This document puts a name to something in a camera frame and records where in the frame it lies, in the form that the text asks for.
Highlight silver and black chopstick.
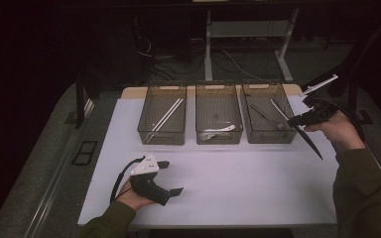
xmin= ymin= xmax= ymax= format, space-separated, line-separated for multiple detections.
xmin=249 ymin=104 xmax=286 ymax=131
xmin=270 ymin=98 xmax=323 ymax=161

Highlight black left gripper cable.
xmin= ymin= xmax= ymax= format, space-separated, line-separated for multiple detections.
xmin=109 ymin=156 xmax=146 ymax=203

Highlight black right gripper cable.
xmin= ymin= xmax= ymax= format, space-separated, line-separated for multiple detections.
xmin=311 ymin=96 xmax=367 ymax=144

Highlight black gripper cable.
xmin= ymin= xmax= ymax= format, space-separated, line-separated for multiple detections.
xmin=109 ymin=156 xmax=146 ymax=203
xmin=311 ymin=96 xmax=367 ymax=144

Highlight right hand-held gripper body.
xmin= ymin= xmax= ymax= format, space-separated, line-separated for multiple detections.
xmin=299 ymin=73 xmax=340 ymax=126

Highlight person's right hand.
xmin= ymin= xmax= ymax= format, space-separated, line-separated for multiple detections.
xmin=306 ymin=110 xmax=366 ymax=152

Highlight smoked transparent plastic bin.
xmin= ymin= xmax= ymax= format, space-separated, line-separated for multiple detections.
xmin=137 ymin=83 xmax=188 ymax=146
xmin=240 ymin=81 xmax=301 ymax=145
xmin=194 ymin=82 xmax=244 ymax=146

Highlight white chopstick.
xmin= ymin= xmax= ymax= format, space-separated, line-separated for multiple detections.
xmin=146 ymin=98 xmax=186 ymax=144
xmin=143 ymin=97 xmax=183 ymax=144

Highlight white floor cable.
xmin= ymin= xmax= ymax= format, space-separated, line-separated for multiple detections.
xmin=219 ymin=49 xmax=264 ymax=81

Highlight white metal desk frame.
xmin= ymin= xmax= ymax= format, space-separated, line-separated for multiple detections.
xmin=203 ymin=8 xmax=301 ymax=83

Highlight black floor cables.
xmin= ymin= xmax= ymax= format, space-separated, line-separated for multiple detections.
xmin=134 ymin=33 xmax=206 ymax=83

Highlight white table mat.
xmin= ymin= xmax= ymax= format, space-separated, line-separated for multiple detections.
xmin=77 ymin=94 xmax=373 ymax=227

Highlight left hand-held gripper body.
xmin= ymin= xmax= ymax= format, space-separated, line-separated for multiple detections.
xmin=130 ymin=153 xmax=172 ymax=206

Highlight person's left hand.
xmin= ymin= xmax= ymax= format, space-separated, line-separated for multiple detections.
xmin=115 ymin=180 xmax=155 ymax=211

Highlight white ceramic spoon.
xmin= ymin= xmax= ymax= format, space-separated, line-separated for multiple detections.
xmin=201 ymin=124 xmax=237 ymax=142

